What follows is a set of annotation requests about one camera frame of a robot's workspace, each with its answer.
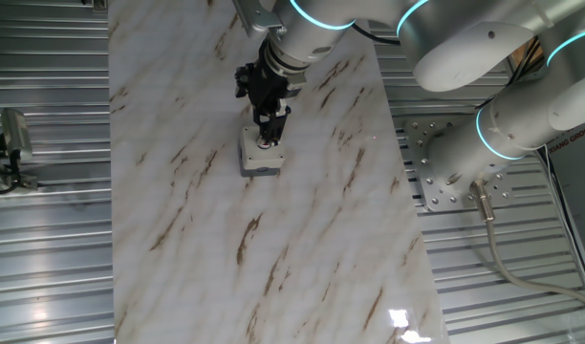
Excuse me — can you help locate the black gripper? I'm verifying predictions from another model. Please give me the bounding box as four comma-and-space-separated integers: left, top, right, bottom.
248, 40, 307, 147

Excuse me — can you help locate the grey button box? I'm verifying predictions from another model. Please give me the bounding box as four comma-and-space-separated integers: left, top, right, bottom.
238, 124, 287, 179

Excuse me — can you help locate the marble pattern mat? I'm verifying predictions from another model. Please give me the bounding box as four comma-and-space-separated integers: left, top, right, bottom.
107, 0, 450, 344

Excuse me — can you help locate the brown wooden board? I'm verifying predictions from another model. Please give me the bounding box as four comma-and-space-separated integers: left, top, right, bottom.
509, 35, 545, 73

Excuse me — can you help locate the printed white poster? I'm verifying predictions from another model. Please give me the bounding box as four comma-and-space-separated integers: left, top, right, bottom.
543, 121, 585, 288

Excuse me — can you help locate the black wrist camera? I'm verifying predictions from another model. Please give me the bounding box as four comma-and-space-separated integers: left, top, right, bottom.
233, 61, 256, 99

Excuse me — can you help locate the silver camera mount bracket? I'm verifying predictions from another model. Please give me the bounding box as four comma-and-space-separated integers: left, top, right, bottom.
230, 0, 287, 39

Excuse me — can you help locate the thick black cable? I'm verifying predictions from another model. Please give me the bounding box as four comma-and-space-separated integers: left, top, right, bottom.
351, 22, 402, 47

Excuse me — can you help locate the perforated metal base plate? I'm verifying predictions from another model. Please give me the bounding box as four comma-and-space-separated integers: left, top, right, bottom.
402, 117, 516, 214

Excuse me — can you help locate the small metal bracket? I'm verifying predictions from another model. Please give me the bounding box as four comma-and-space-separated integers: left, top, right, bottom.
79, 0, 110, 14

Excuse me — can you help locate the grey cable with metal connector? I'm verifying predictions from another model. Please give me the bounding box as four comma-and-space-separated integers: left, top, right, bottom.
467, 179, 585, 312

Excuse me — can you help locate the silver camera on mount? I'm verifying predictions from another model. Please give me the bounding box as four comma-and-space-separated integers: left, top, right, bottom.
0, 107, 40, 196

